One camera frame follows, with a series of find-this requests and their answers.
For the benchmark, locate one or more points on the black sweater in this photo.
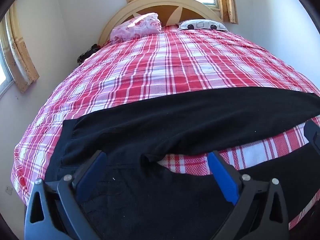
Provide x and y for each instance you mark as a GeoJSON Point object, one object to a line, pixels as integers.
{"type": "Point", "coordinates": [175, 115]}

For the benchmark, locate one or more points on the dark object beside bed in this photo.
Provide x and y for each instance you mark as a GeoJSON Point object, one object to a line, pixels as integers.
{"type": "Point", "coordinates": [87, 53]}

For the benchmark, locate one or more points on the white wall socket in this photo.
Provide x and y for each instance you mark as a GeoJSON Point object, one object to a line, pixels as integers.
{"type": "Point", "coordinates": [9, 190]}

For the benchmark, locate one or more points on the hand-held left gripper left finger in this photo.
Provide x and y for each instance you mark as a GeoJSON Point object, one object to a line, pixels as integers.
{"type": "Point", "coordinates": [92, 175]}

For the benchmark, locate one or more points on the white patterned pillow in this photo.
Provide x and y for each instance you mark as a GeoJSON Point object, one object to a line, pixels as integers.
{"type": "Point", "coordinates": [202, 25]}

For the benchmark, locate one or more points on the pink floral pillow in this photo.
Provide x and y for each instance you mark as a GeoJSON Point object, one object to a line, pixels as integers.
{"type": "Point", "coordinates": [140, 26]}

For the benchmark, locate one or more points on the side window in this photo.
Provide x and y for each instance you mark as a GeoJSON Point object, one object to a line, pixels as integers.
{"type": "Point", "coordinates": [5, 75]}

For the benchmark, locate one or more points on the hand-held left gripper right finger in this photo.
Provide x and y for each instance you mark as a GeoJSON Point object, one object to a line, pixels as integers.
{"type": "Point", "coordinates": [222, 180]}

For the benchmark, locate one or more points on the beige side window curtain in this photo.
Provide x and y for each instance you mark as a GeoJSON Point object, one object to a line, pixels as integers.
{"type": "Point", "coordinates": [22, 62]}

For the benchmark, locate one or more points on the red plaid blanket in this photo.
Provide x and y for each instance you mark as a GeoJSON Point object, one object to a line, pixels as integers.
{"type": "Point", "coordinates": [175, 67]}

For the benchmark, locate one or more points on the cream wooden headboard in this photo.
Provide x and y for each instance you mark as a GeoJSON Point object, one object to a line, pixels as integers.
{"type": "Point", "coordinates": [150, 1]}

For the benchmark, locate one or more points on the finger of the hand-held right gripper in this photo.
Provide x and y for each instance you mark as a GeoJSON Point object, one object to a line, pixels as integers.
{"type": "Point", "coordinates": [312, 135]}

